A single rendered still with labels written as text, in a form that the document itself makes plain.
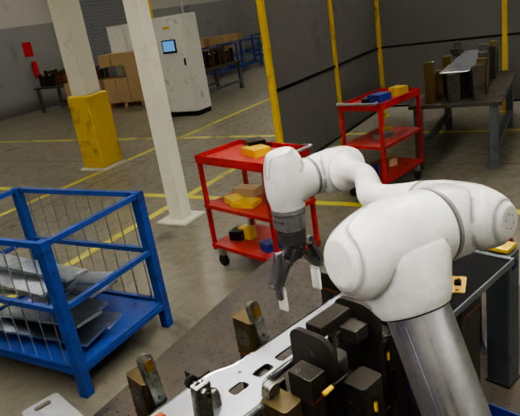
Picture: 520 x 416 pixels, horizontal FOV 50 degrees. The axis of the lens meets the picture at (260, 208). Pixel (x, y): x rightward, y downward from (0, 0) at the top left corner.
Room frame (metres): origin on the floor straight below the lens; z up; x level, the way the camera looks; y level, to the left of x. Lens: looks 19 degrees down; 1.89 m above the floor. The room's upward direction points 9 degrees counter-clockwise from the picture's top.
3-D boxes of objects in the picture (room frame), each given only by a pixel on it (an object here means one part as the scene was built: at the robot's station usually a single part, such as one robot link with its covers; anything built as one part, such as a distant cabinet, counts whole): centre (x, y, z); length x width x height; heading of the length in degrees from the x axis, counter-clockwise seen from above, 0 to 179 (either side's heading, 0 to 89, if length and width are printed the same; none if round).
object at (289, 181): (1.38, -0.08, 1.48); 0.13 x 0.11 x 0.16; 119
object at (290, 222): (1.37, -0.07, 1.37); 0.09 x 0.09 x 0.06
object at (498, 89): (6.35, -2.54, 0.57); 1.86 x 0.90 x 1.14; 150
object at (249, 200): (3.99, -0.01, 0.49); 0.81 x 0.46 x 0.98; 41
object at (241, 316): (1.48, 0.10, 0.87); 0.12 x 0.07 x 0.35; 41
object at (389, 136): (5.35, -1.28, 0.49); 0.81 x 0.46 x 0.97; 135
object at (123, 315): (3.32, 1.41, 0.47); 1.20 x 0.80 x 0.95; 58
